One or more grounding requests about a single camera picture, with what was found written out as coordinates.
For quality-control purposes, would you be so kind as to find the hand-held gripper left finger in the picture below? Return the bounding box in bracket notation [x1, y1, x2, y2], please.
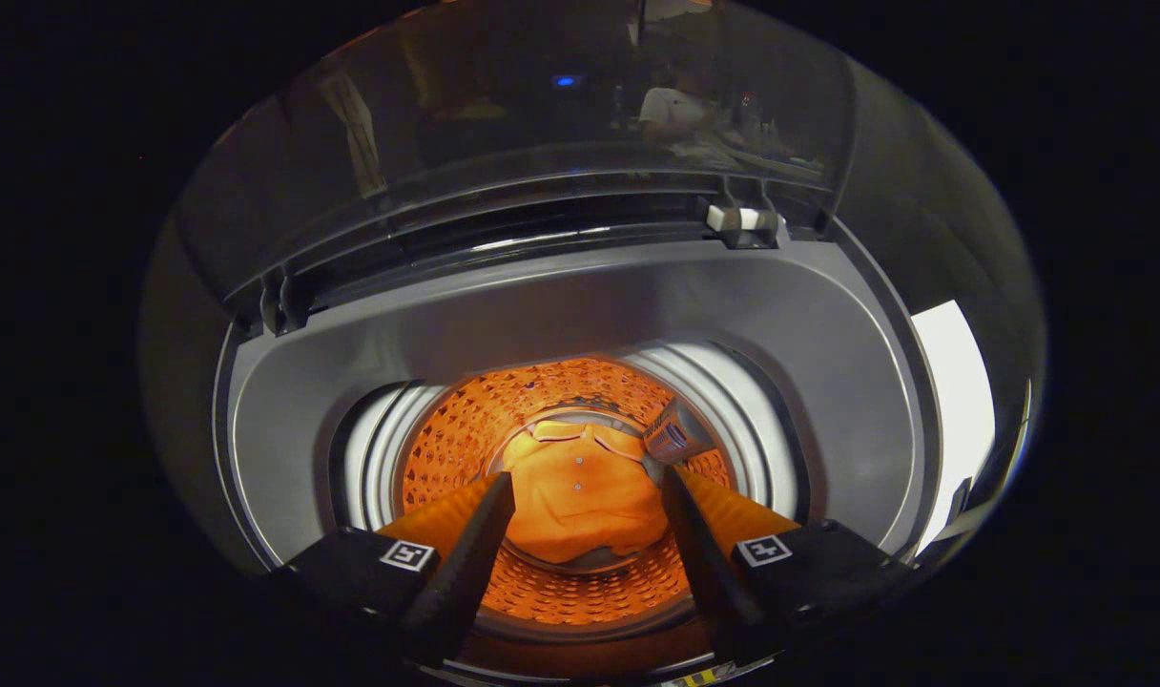
[273, 470, 518, 669]

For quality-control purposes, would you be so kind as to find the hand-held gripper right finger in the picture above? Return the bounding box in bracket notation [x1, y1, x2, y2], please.
[658, 465, 917, 667]

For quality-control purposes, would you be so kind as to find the orange polo shirt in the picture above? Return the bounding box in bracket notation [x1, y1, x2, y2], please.
[499, 420, 672, 566]

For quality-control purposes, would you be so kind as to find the white flat sheet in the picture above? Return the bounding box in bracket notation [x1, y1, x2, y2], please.
[911, 300, 998, 556]

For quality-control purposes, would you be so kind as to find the black backdrop cloth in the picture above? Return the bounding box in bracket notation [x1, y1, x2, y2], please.
[139, 52, 1046, 573]

